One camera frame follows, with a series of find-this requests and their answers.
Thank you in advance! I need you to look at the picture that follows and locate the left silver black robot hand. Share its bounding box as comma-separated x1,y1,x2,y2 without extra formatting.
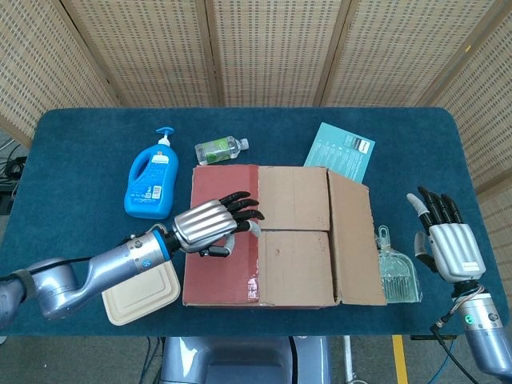
171,190,266,258

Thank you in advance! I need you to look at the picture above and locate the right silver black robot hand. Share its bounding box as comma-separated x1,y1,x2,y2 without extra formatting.
406,186,488,283

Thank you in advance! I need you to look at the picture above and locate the large red cardboard box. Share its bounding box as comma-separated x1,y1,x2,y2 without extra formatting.
182,163,388,311

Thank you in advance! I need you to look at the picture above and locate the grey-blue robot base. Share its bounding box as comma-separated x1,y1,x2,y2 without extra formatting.
159,335,333,384

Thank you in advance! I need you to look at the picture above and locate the teal product box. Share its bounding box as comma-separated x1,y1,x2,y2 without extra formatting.
303,122,377,185

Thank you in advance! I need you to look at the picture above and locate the clear plastic dustpan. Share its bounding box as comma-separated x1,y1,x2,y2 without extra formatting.
375,225,424,304

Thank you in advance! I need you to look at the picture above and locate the blue detergent pump bottle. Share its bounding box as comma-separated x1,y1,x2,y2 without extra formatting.
123,126,180,220

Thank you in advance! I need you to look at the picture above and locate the clear plastic water bottle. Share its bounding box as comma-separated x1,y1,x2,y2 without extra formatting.
194,135,250,166

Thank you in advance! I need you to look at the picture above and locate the beige lidded food container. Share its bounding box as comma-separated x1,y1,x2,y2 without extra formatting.
101,259,182,326

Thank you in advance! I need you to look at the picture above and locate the blue felt table cloth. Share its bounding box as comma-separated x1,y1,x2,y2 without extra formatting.
0,106,495,338

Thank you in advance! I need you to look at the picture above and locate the white metal pole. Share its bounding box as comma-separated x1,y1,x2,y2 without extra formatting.
342,335,357,384

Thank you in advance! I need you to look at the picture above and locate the bamboo folding screen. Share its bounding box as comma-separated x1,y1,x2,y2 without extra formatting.
0,0,512,257

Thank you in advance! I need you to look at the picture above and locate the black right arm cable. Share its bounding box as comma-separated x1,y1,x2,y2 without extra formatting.
430,287,485,384

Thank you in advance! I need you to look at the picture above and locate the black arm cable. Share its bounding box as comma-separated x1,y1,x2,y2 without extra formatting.
430,287,485,384
0,255,95,283

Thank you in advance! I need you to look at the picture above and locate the blue floor cable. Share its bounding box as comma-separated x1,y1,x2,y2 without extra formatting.
146,337,163,384
431,343,457,384

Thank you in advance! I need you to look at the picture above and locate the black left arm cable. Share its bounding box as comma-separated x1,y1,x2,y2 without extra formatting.
0,255,95,283

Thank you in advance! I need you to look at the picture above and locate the black background cable bundle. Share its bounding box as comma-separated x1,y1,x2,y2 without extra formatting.
0,135,29,217

